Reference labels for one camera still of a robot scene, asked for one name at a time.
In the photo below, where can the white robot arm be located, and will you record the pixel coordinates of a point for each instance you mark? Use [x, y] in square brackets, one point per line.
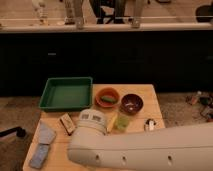
[183, 148]

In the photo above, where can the orange bowl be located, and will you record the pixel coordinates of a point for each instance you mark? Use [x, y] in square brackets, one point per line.
[108, 91]

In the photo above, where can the green vegetable in bowl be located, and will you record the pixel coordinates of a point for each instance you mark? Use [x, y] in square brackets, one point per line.
[108, 99]

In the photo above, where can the dark brown bowl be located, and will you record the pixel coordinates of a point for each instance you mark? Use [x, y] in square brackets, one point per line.
[131, 104]

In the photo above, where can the green cup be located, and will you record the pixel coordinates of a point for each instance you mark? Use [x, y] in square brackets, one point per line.
[122, 122]

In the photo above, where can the green plastic tray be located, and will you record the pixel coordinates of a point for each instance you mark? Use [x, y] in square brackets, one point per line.
[67, 94]

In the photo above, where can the black white small toy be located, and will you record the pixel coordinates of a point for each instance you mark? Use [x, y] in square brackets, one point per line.
[150, 125]

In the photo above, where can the grey folded cloth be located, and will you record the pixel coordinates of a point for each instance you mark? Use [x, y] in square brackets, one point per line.
[46, 134]

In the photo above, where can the black chair base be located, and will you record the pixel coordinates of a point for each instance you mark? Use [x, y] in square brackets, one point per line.
[19, 131]

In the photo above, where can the blue sponge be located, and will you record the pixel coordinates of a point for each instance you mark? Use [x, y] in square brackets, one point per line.
[39, 156]

